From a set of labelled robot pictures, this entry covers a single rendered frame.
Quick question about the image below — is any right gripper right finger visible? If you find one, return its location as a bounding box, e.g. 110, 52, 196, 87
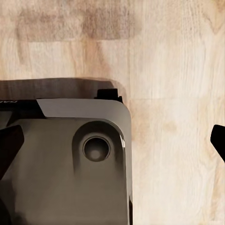
210, 124, 225, 161

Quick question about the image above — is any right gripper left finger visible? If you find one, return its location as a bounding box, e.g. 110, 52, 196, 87
0, 125, 24, 181

